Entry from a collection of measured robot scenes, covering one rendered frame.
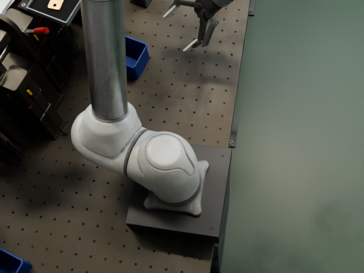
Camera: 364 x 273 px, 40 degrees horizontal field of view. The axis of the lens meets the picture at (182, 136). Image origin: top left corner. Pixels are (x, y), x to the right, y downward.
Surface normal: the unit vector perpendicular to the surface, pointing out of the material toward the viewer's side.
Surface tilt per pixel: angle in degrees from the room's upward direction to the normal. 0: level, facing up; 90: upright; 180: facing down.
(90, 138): 63
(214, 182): 4
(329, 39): 0
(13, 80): 0
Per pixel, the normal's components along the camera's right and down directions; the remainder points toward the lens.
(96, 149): -0.44, 0.59
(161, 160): 0.00, -0.45
